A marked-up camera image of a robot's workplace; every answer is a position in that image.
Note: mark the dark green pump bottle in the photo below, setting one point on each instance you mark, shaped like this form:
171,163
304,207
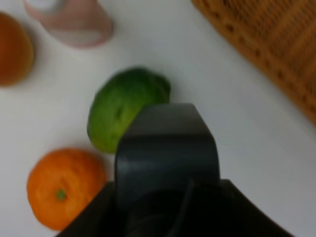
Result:
167,184

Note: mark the red orange round bun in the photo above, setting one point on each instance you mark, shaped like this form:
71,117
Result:
16,51

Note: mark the orange tangerine fruit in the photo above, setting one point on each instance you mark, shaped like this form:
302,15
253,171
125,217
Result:
62,184

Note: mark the light orange wicker basket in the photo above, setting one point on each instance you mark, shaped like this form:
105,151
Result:
276,36

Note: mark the pink dish soap bottle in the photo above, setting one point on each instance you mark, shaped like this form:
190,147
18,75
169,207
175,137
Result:
78,23

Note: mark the green lime fruit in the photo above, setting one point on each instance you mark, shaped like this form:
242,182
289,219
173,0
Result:
119,101

